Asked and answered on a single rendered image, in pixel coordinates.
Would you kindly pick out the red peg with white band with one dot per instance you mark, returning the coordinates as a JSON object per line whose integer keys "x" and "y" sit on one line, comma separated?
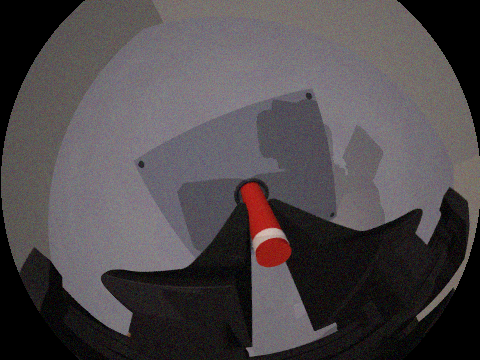
{"x": 268, "y": 241}

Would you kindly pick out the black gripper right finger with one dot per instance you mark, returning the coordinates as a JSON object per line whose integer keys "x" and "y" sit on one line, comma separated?
{"x": 329, "y": 262}

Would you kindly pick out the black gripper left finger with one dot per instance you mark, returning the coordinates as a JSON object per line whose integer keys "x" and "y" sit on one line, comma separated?
{"x": 215, "y": 287}

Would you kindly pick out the grey sloped panel with hole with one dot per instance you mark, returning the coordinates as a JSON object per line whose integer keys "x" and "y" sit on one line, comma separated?
{"x": 279, "y": 143}

